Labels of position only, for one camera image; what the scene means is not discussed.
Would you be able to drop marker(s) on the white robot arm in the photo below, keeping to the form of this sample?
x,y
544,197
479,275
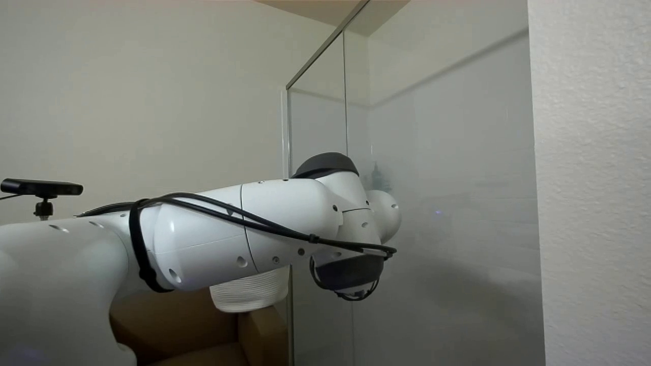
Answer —
x,y
62,278

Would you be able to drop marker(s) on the white woven laundry basket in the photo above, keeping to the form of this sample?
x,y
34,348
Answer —
x,y
251,294

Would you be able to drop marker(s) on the glass shower door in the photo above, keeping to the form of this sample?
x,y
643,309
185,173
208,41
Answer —
x,y
463,285

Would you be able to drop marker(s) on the brown cardboard box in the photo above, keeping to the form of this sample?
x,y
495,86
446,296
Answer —
x,y
187,331

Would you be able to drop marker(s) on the black camera on tripod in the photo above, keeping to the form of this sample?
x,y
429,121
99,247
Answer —
x,y
42,190

